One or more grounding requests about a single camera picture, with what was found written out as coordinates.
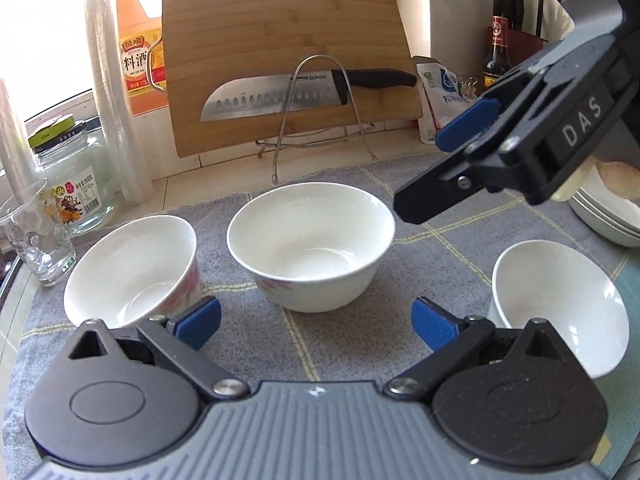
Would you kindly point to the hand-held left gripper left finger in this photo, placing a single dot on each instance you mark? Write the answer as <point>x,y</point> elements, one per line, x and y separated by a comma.
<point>200,320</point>

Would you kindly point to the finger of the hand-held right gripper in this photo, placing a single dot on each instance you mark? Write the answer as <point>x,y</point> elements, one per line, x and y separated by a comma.
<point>430,200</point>
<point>465,122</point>

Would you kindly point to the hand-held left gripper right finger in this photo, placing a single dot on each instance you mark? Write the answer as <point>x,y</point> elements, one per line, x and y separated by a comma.
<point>432,325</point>

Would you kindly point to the white bowl pink flowers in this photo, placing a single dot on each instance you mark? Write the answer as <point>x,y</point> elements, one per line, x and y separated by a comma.
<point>560,285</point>
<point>310,240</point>
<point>125,270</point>

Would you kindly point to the white and blue salt bag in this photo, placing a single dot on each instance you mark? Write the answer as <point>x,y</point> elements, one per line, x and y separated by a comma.
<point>440,95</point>

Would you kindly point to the grey and teal checked towel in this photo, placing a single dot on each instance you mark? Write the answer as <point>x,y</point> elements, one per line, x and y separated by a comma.
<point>440,260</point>

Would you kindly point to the dark sauce bottle red label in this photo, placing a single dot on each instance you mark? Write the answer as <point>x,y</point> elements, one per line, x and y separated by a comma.
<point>497,45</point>

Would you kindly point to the red-brown knife block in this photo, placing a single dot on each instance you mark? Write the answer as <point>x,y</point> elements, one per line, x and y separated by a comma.
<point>527,50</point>

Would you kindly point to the clear drinking glass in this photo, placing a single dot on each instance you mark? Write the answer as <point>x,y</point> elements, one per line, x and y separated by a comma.
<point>35,245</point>

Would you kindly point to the glass jar green lid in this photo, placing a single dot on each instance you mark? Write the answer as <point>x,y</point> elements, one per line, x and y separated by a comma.
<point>75,185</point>

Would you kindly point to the bamboo cutting board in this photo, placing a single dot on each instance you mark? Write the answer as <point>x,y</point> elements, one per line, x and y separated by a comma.
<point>250,35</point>

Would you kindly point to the orange cooking wine bottle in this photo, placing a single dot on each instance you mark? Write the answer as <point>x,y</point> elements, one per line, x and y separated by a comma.
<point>140,65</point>

